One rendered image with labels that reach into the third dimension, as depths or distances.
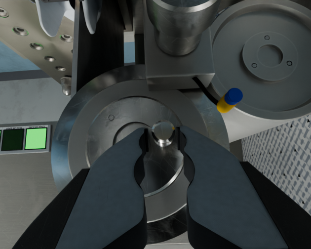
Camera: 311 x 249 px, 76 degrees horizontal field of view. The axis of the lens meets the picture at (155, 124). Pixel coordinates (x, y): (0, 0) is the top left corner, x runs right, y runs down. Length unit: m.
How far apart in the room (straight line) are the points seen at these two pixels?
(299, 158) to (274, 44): 0.14
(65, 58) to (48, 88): 2.37
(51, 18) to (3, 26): 0.22
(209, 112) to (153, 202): 0.08
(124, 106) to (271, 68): 0.13
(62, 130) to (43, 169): 0.39
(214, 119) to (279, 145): 0.16
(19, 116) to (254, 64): 2.86
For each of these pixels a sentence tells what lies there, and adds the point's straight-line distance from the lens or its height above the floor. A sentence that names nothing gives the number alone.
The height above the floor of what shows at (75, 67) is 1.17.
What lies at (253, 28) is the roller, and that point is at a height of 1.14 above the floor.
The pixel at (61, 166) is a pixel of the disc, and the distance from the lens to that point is 0.18.
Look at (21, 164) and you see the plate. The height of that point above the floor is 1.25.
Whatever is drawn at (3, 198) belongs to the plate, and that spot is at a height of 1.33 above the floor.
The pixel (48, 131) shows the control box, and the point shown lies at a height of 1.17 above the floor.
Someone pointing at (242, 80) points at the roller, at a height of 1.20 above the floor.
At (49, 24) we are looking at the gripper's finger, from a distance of 0.23.
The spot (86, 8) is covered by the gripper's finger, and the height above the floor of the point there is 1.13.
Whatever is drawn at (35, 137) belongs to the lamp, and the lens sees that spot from 0.59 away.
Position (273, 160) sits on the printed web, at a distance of 0.34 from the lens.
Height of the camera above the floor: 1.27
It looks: 12 degrees down
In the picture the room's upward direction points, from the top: 177 degrees clockwise
